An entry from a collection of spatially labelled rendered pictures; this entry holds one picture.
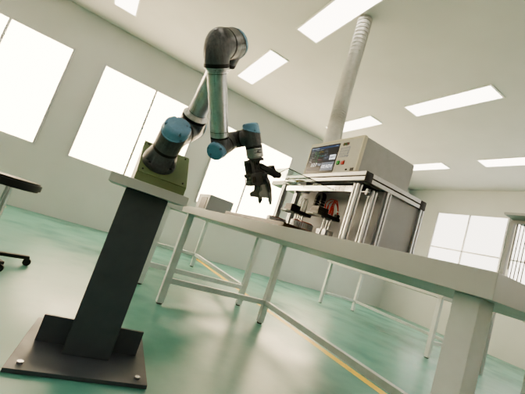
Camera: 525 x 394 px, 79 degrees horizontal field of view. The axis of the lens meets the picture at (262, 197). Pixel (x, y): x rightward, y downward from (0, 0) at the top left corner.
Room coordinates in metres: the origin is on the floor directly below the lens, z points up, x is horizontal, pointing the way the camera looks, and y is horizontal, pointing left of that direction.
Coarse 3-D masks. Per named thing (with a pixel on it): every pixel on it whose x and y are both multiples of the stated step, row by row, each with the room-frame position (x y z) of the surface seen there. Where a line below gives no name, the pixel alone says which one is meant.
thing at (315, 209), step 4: (312, 208) 1.57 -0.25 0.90; (316, 208) 1.54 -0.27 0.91; (320, 208) 1.53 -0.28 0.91; (324, 208) 1.54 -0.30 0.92; (308, 212) 1.56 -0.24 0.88; (312, 212) 1.52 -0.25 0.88; (316, 212) 1.53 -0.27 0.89; (320, 212) 1.53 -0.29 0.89; (324, 212) 1.55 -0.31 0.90; (316, 216) 1.56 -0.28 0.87; (320, 216) 1.54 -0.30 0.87; (324, 216) 1.55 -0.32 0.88; (328, 216) 1.56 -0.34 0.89; (332, 216) 1.57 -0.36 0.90; (328, 220) 1.60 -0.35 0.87; (332, 220) 1.61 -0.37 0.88; (336, 220) 1.58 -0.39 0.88; (324, 224) 1.62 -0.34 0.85; (328, 224) 1.58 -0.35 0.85; (324, 228) 1.60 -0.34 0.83; (328, 228) 1.58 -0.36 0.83
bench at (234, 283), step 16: (176, 208) 2.84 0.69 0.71; (160, 224) 2.84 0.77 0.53; (208, 224) 4.84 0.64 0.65; (256, 240) 3.30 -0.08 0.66; (256, 256) 3.29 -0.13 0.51; (144, 272) 2.84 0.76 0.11; (176, 272) 2.97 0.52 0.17; (192, 272) 3.06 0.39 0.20; (224, 272) 3.80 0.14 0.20; (240, 288) 3.27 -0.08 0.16; (240, 304) 3.29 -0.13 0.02
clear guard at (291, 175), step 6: (282, 168) 1.65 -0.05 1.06; (288, 168) 1.60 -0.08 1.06; (282, 174) 1.77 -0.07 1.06; (288, 174) 1.72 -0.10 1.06; (294, 174) 1.68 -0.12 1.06; (300, 174) 1.64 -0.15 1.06; (288, 180) 1.86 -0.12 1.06; (294, 180) 1.81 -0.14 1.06; (300, 180) 1.76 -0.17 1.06; (306, 180) 1.71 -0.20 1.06; (312, 180) 1.67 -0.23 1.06
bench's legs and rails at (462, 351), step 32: (160, 288) 2.48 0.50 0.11; (192, 288) 2.56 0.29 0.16; (256, 320) 2.89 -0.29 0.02; (288, 320) 2.51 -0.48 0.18; (448, 320) 0.63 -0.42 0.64; (480, 320) 0.60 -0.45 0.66; (448, 352) 0.62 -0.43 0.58; (480, 352) 0.61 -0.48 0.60; (384, 384) 1.70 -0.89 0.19; (448, 384) 0.61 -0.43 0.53
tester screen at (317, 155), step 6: (312, 150) 1.87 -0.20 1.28; (318, 150) 1.82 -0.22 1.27; (324, 150) 1.76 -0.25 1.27; (330, 150) 1.71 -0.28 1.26; (336, 150) 1.67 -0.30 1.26; (312, 156) 1.85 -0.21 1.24; (318, 156) 1.80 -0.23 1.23; (312, 162) 1.83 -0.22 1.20; (318, 162) 1.78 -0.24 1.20; (324, 162) 1.73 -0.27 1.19; (306, 168) 1.87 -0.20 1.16
